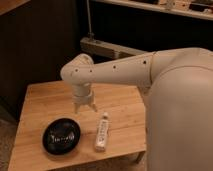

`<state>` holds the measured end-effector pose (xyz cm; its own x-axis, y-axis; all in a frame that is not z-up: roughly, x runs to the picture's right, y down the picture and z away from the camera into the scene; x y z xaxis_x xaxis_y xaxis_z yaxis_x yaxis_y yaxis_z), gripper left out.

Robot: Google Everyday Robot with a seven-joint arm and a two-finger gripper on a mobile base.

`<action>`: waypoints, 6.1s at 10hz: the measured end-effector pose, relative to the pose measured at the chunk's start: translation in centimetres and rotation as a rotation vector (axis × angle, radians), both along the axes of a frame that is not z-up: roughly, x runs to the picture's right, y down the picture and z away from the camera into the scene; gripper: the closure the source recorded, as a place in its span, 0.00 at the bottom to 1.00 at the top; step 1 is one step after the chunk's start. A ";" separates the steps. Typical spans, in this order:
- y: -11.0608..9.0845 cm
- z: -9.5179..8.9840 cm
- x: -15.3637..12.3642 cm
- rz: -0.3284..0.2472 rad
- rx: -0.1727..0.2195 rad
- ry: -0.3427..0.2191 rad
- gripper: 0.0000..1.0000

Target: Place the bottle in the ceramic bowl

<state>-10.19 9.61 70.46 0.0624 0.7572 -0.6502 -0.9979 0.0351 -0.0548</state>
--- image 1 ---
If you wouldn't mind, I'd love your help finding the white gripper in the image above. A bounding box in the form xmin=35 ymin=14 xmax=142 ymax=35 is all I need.
xmin=72 ymin=83 xmax=98 ymax=114

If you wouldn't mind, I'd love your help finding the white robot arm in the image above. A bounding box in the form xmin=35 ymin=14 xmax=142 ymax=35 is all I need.
xmin=61 ymin=48 xmax=213 ymax=171

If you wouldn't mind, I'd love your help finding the black ceramic bowl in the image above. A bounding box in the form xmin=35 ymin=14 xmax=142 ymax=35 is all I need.
xmin=42 ymin=118 xmax=81 ymax=155

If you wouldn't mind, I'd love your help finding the grey metal beam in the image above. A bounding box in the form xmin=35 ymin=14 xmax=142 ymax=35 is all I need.
xmin=80 ymin=37 xmax=144 ymax=59

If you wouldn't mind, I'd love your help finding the thin metal pole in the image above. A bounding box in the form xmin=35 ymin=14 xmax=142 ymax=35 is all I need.
xmin=86 ymin=0 xmax=94 ymax=41

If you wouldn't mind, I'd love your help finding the wooden shelf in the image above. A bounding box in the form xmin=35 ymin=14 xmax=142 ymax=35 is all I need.
xmin=93 ymin=0 xmax=213 ymax=21

